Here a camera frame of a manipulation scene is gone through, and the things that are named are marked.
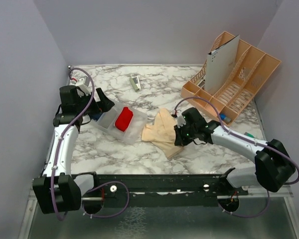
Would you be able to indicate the grey rolled underwear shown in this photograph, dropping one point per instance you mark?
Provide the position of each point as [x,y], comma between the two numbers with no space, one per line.
[107,121]

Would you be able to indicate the white folder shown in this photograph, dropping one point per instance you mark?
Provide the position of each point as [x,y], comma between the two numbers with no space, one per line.
[219,64]

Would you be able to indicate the clear plastic storage box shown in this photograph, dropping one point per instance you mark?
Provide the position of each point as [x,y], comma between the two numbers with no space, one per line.
[135,128]

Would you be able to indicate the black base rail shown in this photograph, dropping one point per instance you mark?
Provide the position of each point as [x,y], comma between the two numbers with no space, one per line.
[158,190]

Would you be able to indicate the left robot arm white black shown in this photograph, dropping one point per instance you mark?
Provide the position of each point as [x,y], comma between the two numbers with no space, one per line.
[57,190]

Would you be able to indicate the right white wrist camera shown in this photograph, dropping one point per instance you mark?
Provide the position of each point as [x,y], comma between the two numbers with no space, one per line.
[181,121]

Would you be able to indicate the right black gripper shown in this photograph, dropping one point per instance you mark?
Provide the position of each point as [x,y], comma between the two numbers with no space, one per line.
[179,139]

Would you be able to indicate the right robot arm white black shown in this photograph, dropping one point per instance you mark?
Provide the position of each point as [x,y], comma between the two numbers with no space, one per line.
[271,169]

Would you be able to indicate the blue capped small bottle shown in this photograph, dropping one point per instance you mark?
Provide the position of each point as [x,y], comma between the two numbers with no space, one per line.
[225,118]

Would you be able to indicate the green grey eraser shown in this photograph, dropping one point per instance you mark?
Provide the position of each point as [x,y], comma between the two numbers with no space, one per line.
[249,135]

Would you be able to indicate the beige underwear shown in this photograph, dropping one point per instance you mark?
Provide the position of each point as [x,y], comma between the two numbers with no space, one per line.
[161,133]

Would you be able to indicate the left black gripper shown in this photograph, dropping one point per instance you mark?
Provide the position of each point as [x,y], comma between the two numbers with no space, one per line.
[104,104]

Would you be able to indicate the navy rolled underwear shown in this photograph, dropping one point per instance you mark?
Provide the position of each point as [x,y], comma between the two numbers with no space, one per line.
[96,116]

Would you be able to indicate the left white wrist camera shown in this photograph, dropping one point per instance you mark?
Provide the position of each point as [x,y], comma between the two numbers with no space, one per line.
[82,86]

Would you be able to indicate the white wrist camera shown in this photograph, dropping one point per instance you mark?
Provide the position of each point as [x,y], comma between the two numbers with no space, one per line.
[181,121]
[82,86]

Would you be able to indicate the red boxer underwear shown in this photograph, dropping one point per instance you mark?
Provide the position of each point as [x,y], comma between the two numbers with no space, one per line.
[124,119]

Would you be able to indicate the peach desk organizer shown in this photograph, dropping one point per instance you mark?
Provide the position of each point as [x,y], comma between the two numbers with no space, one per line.
[252,69]

